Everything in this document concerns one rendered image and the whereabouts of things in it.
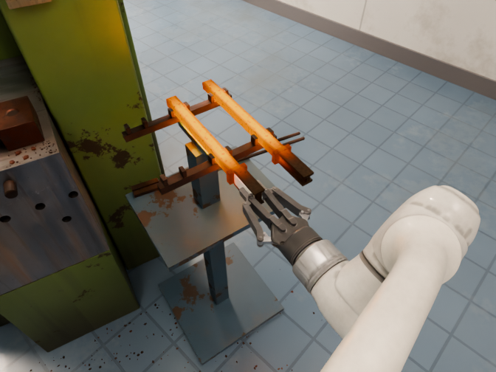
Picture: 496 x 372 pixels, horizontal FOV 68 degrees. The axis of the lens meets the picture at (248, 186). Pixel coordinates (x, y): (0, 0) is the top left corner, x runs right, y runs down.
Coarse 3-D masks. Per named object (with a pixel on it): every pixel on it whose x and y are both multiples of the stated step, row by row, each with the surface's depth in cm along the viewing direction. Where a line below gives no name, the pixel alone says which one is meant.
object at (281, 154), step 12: (204, 84) 103; (216, 84) 103; (216, 96) 100; (228, 96) 100; (228, 108) 97; (240, 108) 96; (240, 120) 94; (252, 120) 93; (252, 132) 91; (264, 132) 90; (264, 144) 88; (276, 144) 87; (288, 144) 86; (276, 156) 85; (288, 156) 84; (288, 168) 84; (300, 168) 81; (300, 180) 82
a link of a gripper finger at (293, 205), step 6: (276, 192) 77; (282, 192) 77; (276, 198) 78; (282, 198) 76; (288, 198) 76; (282, 204) 78; (288, 204) 76; (294, 204) 75; (300, 204) 75; (294, 210) 75; (300, 210) 74; (306, 210) 74
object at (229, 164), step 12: (180, 108) 96; (180, 120) 96; (192, 120) 93; (192, 132) 92; (204, 132) 90; (204, 144) 88; (216, 144) 87; (216, 156) 84; (228, 156) 84; (228, 168) 82; (240, 168) 80; (228, 180) 82; (252, 180) 78; (252, 192) 76
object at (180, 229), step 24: (168, 192) 113; (192, 192) 113; (144, 216) 107; (168, 216) 107; (192, 216) 107; (216, 216) 107; (240, 216) 107; (168, 240) 101; (192, 240) 101; (216, 240) 101; (168, 264) 96
